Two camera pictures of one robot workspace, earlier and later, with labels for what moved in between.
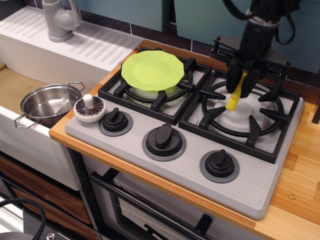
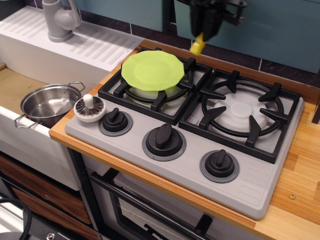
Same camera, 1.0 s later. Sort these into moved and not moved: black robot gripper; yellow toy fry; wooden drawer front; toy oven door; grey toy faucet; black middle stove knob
Moved: black robot gripper; yellow toy fry
Not moved: toy oven door; grey toy faucet; wooden drawer front; black middle stove knob
